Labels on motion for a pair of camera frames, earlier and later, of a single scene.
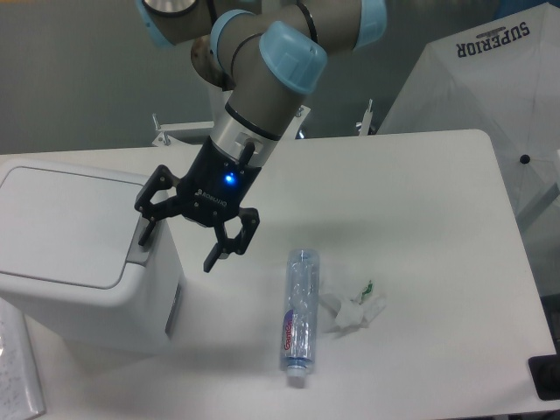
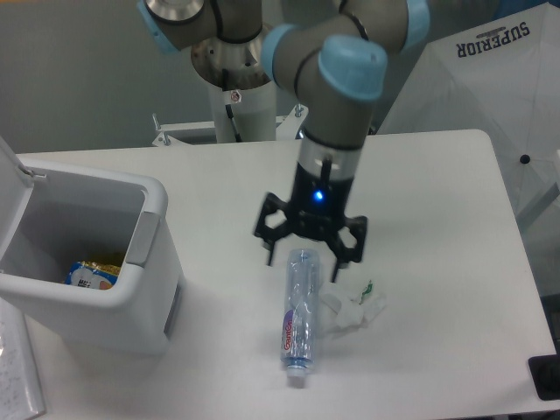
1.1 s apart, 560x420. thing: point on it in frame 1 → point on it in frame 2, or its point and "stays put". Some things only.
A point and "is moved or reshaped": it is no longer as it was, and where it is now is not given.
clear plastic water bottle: [299, 328] stays put
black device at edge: [545, 373] stays put
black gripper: [218, 185] → [318, 205]
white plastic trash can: [70, 257] is moved or reshaped
